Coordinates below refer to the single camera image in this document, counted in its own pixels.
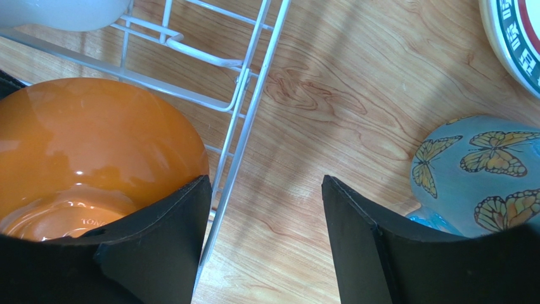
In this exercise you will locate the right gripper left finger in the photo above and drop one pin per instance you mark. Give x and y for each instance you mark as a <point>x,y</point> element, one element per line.
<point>149,256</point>

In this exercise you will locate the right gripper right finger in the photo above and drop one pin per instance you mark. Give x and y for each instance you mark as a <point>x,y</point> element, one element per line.
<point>382,257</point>

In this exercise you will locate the orange bowl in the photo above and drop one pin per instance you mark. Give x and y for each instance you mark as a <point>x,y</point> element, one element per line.
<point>80,153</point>

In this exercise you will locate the blue butterfly mug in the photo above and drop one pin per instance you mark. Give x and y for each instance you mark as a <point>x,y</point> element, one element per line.
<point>477,175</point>

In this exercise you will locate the beige plate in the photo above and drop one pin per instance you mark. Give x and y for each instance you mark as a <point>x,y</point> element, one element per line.
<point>512,28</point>

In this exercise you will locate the white wire dish rack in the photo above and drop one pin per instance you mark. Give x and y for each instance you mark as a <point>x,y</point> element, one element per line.
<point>208,62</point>

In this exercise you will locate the white flower-shaped bowl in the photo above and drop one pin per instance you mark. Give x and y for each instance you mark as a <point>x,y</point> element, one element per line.
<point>69,15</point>

